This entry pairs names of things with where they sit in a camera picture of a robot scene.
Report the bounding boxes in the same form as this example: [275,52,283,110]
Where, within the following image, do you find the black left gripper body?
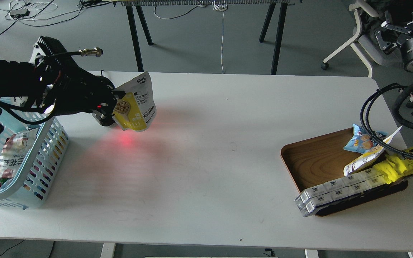
[30,36,113,115]

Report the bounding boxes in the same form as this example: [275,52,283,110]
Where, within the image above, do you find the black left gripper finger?
[103,86,126,101]
[97,100,118,118]

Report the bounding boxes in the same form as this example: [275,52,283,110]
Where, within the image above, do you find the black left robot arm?
[0,36,125,133]

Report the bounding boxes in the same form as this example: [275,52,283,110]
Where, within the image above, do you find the red white snack bag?
[0,128,39,190]

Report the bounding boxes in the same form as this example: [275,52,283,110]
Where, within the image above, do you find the light blue plastic basket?
[0,110,69,210]

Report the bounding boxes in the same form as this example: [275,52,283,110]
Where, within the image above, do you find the upper clear snack box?
[295,168,386,211]

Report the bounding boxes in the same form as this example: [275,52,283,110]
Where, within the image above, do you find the clear snack box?
[295,168,386,211]
[295,172,389,217]

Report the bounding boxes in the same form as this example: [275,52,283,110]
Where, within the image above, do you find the lower clear snack box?
[295,172,389,217]

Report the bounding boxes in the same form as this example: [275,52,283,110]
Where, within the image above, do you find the blue snack bag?
[343,124,378,154]

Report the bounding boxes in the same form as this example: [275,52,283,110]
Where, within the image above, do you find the yellow cartoon snack pack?
[372,154,413,184]

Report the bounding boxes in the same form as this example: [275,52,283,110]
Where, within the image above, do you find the black barcode scanner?
[92,104,116,127]

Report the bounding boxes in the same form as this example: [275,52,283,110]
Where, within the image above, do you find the black table legs left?
[126,5,154,72]

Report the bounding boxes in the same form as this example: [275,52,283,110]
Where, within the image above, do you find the black table legs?
[258,0,289,75]
[126,5,154,72]

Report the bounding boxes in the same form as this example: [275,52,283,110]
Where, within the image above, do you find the black table legs right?
[258,0,289,75]

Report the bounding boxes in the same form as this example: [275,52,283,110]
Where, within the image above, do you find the wooden tray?
[281,128,408,209]

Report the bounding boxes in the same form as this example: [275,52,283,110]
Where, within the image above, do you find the white office chair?
[321,0,413,78]

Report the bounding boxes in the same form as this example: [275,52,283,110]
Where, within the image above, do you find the floor cables and adapter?
[0,0,103,49]

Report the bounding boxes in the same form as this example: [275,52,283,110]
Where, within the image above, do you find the white hanging cable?
[213,3,228,74]

